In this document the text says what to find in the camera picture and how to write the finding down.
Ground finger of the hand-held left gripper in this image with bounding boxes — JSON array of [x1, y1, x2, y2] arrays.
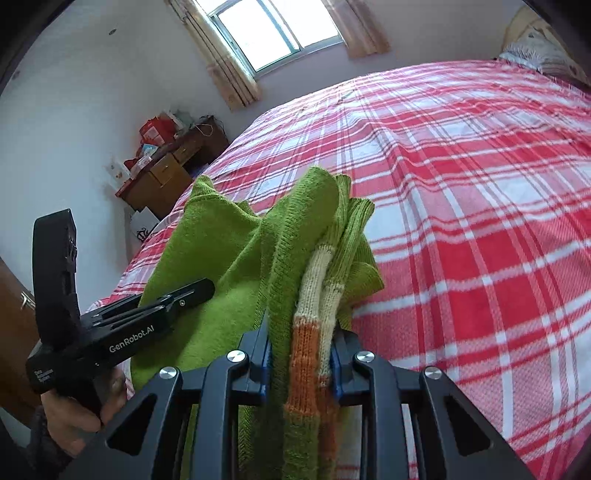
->
[[81, 278, 216, 335], [31, 209, 80, 344]]

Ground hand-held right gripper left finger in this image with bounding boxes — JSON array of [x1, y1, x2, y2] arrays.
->
[[60, 318, 273, 480]]

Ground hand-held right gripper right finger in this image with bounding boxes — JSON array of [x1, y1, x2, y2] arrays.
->
[[330, 323, 536, 480]]

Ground green knitted sweater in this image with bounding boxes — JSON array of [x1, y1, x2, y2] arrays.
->
[[129, 166, 384, 480]]

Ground person's left forearm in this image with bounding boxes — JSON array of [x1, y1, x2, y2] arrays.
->
[[25, 406, 102, 480]]

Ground person's left hand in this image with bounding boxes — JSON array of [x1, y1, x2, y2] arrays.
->
[[41, 362, 127, 435]]

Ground brown wooden door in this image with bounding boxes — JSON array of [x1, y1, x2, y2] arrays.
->
[[0, 256, 44, 416]]

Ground white crown print paper bag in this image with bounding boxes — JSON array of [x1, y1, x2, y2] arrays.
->
[[129, 208, 160, 243]]

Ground brown wooden desk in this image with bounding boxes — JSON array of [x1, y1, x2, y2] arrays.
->
[[115, 115, 230, 220]]

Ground red gift bag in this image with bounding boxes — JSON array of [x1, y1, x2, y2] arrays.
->
[[139, 117, 176, 146]]

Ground red plaid bed sheet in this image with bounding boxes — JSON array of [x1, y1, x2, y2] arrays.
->
[[88, 60, 591, 480]]

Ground beige curtain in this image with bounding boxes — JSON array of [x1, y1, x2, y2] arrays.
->
[[166, 0, 262, 110], [321, 0, 391, 59]]

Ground window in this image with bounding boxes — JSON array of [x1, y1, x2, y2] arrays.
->
[[191, 0, 345, 77]]

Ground patterned pillow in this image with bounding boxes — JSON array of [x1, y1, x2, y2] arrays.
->
[[499, 28, 578, 75]]

